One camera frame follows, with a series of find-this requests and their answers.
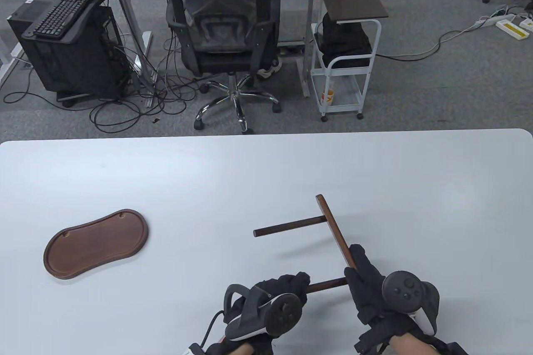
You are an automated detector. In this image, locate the tangle of black cables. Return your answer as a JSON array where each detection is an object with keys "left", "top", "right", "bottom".
[{"left": 3, "top": 35, "right": 200, "bottom": 131}]

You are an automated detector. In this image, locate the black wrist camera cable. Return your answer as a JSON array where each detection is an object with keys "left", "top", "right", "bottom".
[{"left": 202, "top": 311, "right": 226, "bottom": 347}]

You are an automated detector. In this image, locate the brown wooden key rack base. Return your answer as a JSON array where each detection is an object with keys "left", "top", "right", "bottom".
[{"left": 44, "top": 209, "right": 149, "bottom": 281}]

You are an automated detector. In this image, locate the black keyboard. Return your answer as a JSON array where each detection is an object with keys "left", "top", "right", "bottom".
[{"left": 33, "top": 0, "right": 93, "bottom": 37}]

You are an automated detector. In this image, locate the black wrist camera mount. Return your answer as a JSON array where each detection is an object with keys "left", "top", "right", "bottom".
[{"left": 223, "top": 283, "right": 252, "bottom": 324}]

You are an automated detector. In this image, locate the person's right forearm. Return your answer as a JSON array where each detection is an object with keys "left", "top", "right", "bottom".
[{"left": 387, "top": 332, "right": 467, "bottom": 355}]

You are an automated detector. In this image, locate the grey and white handheld controller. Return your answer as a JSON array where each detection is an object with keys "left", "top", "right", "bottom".
[
  {"left": 227, "top": 293, "right": 301, "bottom": 341},
  {"left": 382, "top": 271, "right": 438, "bottom": 335}
]

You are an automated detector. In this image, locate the white power strip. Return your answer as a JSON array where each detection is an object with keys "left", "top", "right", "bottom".
[{"left": 475, "top": 14, "right": 516, "bottom": 31}]

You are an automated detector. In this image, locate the black bag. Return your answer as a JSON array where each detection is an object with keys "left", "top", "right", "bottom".
[{"left": 314, "top": 12, "right": 373, "bottom": 68}]

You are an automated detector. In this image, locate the grey power cable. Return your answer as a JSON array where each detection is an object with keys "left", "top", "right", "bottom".
[{"left": 375, "top": 24, "right": 479, "bottom": 60}]

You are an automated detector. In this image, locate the dark wooden key rack rod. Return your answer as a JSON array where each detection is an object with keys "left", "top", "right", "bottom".
[
  {"left": 306, "top": 277, "right": 348, "bottom": 294},
  {"left": 253, "top": 216, "right": 327, "bottom": 238}
]

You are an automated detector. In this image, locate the black computer tower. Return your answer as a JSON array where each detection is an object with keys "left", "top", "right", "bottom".
[{"left": 7, "top": 0, "right": 133, "bottom": 101}]

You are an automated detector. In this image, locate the black mesh office chair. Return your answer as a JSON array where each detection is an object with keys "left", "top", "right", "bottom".
[{"left": 158, "top": 0, "right": 281, "bottom": 135}]

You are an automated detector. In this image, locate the person's right hand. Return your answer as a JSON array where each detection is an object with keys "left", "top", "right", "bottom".
[{"left": 344, "top": 244, "right": 440, "bottom": 355}]

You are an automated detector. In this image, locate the person's left forearm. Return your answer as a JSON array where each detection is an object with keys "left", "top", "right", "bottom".
[{"left": 227, "top": 340, "right": 257, "bottom": 355}]

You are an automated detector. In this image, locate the person's left hand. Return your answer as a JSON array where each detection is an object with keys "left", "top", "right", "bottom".
[{"left": 206, "top": 272, "right": 311, "bottom": 355}]

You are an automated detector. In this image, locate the wooden key rack hook bar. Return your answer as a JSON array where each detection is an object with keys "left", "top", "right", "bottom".
[{"left": 315, "top": 194, "right": 359, "bottom": 270}]

